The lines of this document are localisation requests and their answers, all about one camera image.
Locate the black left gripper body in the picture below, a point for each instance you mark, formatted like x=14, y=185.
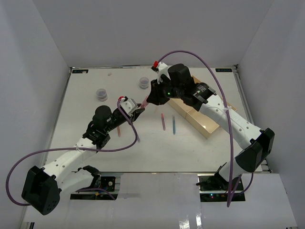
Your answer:
x=117, y=120

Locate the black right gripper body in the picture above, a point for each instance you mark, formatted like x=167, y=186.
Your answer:
x=175, y=91

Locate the pink chunky highlighter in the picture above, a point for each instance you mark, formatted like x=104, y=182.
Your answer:
x=144, y=103

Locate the clear jar blue beads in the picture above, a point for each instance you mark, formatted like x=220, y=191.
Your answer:
x=102, y=94

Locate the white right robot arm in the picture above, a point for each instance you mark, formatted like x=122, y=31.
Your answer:
x=256, y=144

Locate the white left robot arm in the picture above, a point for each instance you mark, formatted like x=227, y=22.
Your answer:
x=45, y=186

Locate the clear jar purple beads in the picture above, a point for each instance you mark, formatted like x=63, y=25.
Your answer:
x=144, y=83

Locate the beige slim orange-tip pen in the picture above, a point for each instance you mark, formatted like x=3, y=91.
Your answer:
x=119, y=131

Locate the pink slim red-tip pen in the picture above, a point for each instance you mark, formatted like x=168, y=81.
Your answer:
x=163, y=121

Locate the blue slim capped pen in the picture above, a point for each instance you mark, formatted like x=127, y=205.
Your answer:
x=174, y=125

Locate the cream wooden divided tray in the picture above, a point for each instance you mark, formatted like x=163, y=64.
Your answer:
x=203, y=124

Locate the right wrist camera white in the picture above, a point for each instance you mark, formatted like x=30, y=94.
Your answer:
x=161, y=69

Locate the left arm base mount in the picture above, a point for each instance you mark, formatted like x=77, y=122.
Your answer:
x=103, y=186

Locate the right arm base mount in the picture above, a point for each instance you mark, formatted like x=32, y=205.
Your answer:
x=211, y=191

